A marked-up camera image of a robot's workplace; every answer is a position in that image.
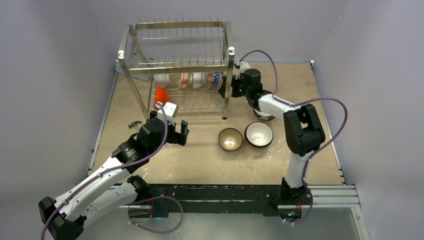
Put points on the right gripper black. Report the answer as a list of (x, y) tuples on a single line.
[(234, 88)]

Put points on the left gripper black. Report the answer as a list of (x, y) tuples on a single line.
[(177, 137)]

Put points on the orange diamond pattern bowl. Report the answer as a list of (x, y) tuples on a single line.
[(214, 80)]

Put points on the orange white floral bowl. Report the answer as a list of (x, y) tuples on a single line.
[(184, 80)]

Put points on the beige bowl dark patterned outside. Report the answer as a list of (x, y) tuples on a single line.
[(230, 139)]

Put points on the stainless steel dish rack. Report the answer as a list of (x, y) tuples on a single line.
[(179, 46)]

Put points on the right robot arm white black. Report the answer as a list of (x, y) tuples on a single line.
[(303, 130)]

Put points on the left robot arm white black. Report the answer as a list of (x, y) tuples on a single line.
[(112, 185)]

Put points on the white bowl red patterned outside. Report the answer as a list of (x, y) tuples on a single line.
[(198, 80)]

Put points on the white bowl teal outside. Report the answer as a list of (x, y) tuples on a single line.
[(263, 115)]

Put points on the black hammer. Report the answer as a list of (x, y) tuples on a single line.
[(135, 124)]

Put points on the white bowl brown outside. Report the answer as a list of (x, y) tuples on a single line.
[(258, 135)]

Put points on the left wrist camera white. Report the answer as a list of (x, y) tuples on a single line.
[(167, 110)]

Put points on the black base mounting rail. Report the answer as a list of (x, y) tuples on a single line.
[(159, 200)]

